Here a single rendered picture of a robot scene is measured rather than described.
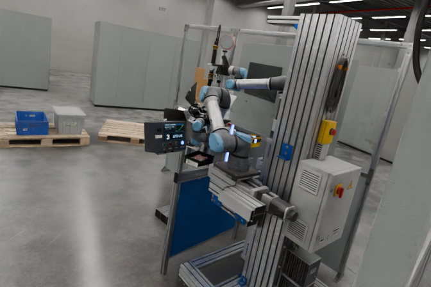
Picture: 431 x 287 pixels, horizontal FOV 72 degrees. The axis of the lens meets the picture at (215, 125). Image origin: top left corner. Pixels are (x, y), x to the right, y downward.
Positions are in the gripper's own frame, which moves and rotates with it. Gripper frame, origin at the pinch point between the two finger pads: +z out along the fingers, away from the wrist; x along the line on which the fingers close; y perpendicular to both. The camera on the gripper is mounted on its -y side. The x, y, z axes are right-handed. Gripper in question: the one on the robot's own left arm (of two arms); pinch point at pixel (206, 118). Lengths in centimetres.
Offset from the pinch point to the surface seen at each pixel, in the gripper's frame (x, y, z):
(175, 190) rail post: 45, 12, -55
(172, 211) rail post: 61, 13, -55
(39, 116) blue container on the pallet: 60, 300, 187
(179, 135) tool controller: 1, 8, -64
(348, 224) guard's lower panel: 80, -130, -6
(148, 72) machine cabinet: -7, 232, 510
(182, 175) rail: 34, 8, -52
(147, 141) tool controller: 4, 26, -76
